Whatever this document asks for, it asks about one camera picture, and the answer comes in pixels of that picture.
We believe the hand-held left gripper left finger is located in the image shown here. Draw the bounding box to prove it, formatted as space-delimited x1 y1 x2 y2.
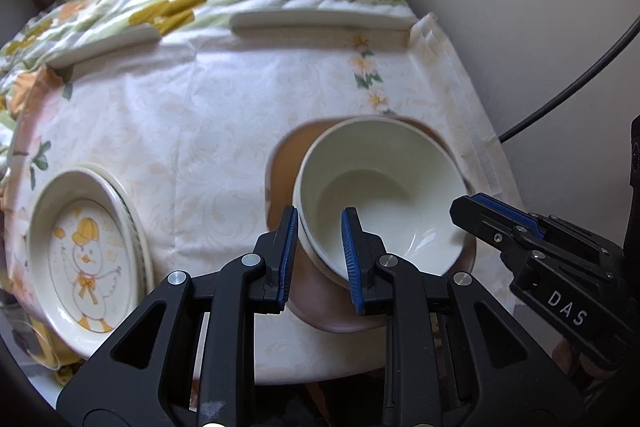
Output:
56 205 300 427

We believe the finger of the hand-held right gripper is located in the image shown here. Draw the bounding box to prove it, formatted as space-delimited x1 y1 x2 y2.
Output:
471 193 622 274
450 197 617 289

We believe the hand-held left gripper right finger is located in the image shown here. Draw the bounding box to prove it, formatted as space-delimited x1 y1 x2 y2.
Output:
341 207 586 427

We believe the brown plate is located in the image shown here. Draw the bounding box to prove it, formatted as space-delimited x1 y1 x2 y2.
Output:
265 117 478 334

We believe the small plain white bowl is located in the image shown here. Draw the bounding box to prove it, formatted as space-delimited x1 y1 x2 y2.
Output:
292 116 473 279

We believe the large white bowl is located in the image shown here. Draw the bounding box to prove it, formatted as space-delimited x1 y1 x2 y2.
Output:
85 163 155 310

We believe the duck-print plate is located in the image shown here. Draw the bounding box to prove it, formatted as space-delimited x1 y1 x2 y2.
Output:
27 167 143 348

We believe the person's right hand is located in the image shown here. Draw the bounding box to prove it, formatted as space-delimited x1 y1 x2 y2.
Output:
552 337 584 378

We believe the white patterned tablecloth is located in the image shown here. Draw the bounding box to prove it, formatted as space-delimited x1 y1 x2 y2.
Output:
0 14 526 383

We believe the yellow cloth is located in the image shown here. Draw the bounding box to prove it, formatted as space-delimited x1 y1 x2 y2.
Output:
50 347 93 388

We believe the thick black cable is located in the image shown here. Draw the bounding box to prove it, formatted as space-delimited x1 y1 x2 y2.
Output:
497 14 640 142

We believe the long white curved rail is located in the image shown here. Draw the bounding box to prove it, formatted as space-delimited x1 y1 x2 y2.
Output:
230 9 423 38

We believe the short white curved rail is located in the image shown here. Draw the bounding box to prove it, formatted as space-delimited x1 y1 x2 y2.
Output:
50 25 162 70

